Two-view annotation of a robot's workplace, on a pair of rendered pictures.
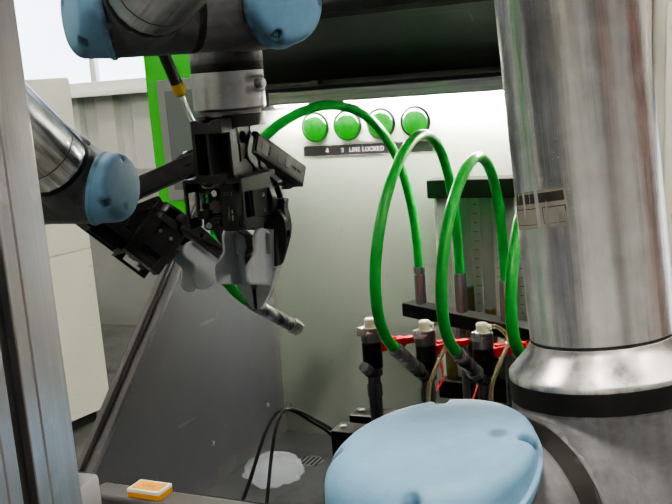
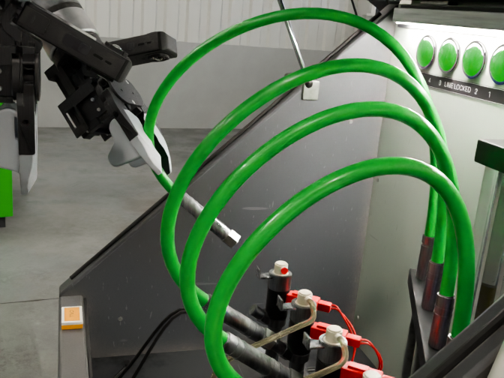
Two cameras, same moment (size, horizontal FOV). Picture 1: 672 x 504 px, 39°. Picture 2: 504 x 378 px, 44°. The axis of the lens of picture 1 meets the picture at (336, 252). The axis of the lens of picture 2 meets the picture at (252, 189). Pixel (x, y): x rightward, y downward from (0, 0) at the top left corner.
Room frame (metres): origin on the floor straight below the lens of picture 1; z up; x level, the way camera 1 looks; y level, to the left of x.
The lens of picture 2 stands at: (0.75, -0.51, 1.42)
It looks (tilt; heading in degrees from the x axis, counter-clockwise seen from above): 16 degrees down; 46
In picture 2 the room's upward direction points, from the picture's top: 5 degrees clockwise
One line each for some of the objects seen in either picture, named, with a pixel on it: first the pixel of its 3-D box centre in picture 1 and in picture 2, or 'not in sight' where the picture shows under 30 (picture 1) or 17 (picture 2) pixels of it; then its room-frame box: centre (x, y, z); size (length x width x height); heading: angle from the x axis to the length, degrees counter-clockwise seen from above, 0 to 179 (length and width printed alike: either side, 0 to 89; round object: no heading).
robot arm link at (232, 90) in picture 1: (231, 93); not in sight; (0.99, 0.09, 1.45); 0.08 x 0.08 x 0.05
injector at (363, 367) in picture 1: (372, 401); (264, 349); (1.26, -0.03, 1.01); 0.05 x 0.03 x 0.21; 154
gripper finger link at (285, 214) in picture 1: (268, 225); (25, 109); (1.00, 0.07, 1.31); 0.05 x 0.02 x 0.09; 64
